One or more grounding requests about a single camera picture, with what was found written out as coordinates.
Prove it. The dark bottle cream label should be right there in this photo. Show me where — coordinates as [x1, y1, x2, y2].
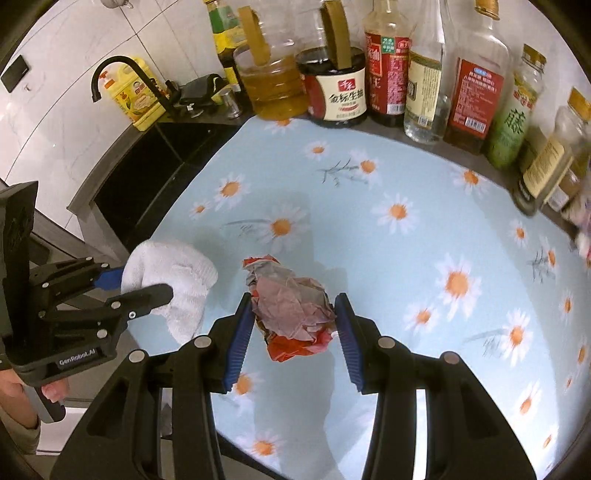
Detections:
[512, 88, 591, 217]

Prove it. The dark bottle red label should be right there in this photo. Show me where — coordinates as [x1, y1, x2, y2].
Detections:
[363, 0, 411, 127]

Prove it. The brown spice jar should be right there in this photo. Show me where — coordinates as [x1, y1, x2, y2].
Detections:
[545, 152, 591, 213]

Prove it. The yellow dish soap bottle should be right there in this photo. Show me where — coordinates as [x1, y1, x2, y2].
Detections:
[102, 56, 167, 132]

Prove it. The green yellow label bottle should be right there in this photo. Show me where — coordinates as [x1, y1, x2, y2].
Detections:
[203, 0, 250, 90]

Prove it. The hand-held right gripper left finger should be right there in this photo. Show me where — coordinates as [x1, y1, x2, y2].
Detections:
[50, 292, 256, 480]

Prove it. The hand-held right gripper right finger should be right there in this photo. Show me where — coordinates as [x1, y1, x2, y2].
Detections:
[333, 292, 548, 480]

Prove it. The black faucet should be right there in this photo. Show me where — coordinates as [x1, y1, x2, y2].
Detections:
[90, 55, 185, 118]

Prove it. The black kitchen sink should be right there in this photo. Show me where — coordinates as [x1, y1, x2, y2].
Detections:
[95, 121, 241, 259]

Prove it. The person's left forearm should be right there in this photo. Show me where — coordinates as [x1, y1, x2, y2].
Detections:
[0, 411, 43, 456]

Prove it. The square amber bottle red label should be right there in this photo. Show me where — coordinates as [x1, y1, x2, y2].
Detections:
[443, 0, 511, 155]

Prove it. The small steel cup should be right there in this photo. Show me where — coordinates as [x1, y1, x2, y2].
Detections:
[218, 88, 243, 120]

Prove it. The pink white packet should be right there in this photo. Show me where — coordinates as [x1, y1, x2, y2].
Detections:
[561, 194, 591, 271]

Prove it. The floral light blue tablecloth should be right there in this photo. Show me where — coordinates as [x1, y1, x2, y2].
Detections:
[154, 115, 591, 480]

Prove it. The clear bottle cream label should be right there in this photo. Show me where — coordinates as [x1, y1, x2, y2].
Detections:
[404, 0, 455, 145]

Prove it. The pink red wrapper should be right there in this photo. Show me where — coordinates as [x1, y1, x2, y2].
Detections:
[243, 256, 336, 365]

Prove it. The white towel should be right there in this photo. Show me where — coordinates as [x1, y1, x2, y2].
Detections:
[121, 240, 219, 344]

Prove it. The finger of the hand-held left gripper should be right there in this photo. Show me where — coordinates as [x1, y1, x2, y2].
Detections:
[44, 283, 175, 332]
[30, 257, 126, 306]

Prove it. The black sink holder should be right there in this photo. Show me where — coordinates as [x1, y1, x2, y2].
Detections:
[178, 73, 225, 112]

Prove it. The soy sauce jug white label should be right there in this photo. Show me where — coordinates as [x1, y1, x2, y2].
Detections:
[295, 0, 369, 129]

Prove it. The black wall switch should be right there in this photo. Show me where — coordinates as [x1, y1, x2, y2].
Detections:
[0, 54, 29, 94]

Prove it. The person's left hand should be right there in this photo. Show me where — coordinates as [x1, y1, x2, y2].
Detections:
[0, 369, 71, 429]

